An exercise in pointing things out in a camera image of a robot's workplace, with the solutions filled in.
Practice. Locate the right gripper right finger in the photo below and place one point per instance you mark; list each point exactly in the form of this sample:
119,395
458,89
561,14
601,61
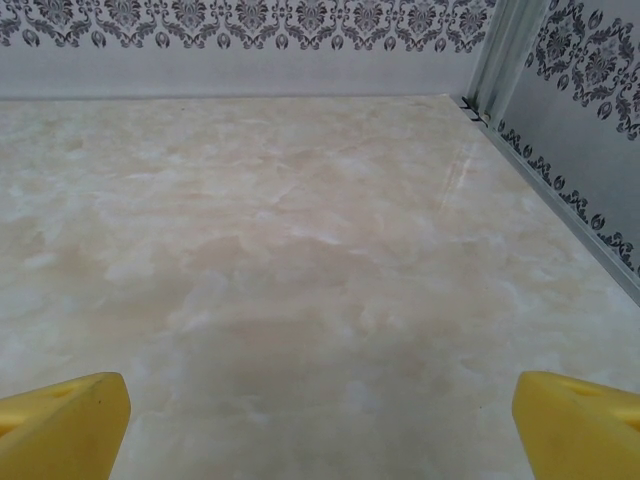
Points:
580,430

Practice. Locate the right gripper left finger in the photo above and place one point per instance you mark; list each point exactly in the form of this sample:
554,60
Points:
60,430

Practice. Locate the thin aluminium frame rail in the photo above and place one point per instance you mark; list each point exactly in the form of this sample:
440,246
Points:
200,97

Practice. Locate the aluminium frame post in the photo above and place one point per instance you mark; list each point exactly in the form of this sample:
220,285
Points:
505,60

